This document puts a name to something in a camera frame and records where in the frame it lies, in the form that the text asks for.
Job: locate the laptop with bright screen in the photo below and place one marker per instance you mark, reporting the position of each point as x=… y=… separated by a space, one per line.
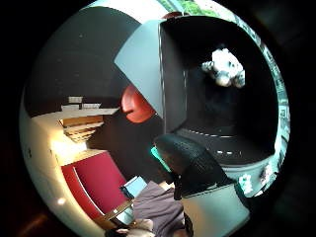
x=135 y=186

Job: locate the red round chair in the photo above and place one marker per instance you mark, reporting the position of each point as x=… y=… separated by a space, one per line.
x=135 y=105

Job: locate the white box with black inside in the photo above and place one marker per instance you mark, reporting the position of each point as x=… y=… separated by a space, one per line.
x=144 y=62

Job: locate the wooden stepped shelf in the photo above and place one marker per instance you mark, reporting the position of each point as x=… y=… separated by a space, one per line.
x=82 y=126

